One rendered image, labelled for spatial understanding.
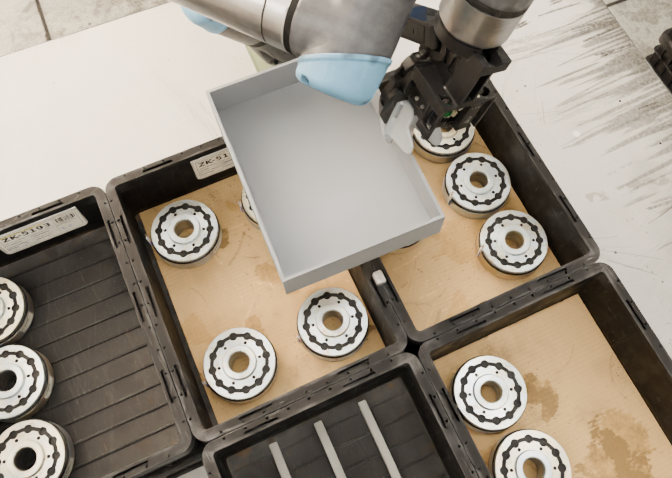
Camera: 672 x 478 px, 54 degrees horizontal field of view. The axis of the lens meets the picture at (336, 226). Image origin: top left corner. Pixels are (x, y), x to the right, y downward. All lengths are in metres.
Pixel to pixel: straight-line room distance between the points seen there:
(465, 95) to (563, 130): 0.67
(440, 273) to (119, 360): 0.49
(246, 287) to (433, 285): 0.28
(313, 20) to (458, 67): 0.17
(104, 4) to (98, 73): 1.09
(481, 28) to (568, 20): 0.86
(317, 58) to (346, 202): 0.28
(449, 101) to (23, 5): 2.03
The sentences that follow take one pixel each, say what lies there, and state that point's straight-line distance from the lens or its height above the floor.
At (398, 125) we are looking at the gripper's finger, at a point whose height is 1.13.
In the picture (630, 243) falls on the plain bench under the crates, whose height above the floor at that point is 0.70.
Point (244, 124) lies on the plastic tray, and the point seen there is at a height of 1.04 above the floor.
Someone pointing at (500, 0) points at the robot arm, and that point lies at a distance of 0.63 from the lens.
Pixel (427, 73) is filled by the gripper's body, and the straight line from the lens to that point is 0.71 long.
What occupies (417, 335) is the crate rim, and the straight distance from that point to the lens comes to 0.89.
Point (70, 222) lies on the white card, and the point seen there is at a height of 0.88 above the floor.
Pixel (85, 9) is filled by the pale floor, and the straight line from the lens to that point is 2.49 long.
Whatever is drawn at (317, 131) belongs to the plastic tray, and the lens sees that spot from 0.87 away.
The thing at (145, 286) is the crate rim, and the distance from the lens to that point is 0.94.
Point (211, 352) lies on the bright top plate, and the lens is 0.96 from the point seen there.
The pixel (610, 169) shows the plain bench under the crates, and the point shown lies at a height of 0.70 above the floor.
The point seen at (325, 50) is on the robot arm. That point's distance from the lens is 0.58.
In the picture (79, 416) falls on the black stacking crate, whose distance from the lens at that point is 1.03.
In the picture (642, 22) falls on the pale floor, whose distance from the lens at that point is 2.55.
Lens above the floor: 1.79
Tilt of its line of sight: 68 degrees down
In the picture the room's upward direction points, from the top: 1 degrees clockwise
